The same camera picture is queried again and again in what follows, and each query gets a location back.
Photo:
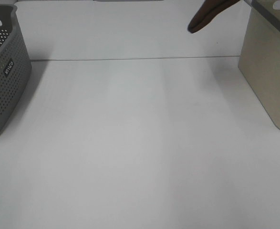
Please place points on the grey perforated plastic basket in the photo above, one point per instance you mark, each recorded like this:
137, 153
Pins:
15, 65

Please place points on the brown towel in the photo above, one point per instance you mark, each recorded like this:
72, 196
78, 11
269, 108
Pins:
207, 12

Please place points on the beige plastic basket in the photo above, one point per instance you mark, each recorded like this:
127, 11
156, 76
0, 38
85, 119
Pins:
259, 60

